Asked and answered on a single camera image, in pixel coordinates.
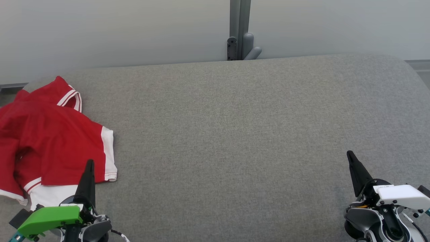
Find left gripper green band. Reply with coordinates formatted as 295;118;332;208
17;159;101;242

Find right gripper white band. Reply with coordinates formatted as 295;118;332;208
347;151;430;211

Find red shorts with white stripe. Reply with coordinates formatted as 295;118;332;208
15;111;118;187

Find red jersey with white sleeves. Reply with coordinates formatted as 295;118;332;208
0;76;83;210

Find grey fabric sofa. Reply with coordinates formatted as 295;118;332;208
0;54;430;242

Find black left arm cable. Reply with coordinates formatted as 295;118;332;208
110;229;130;242

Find grey metal corner frame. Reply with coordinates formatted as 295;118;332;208
0;82;28;93

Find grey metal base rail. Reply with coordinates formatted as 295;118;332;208
405;60;430;72

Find grey metal post with bracket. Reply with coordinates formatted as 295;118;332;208
227;0;262;61

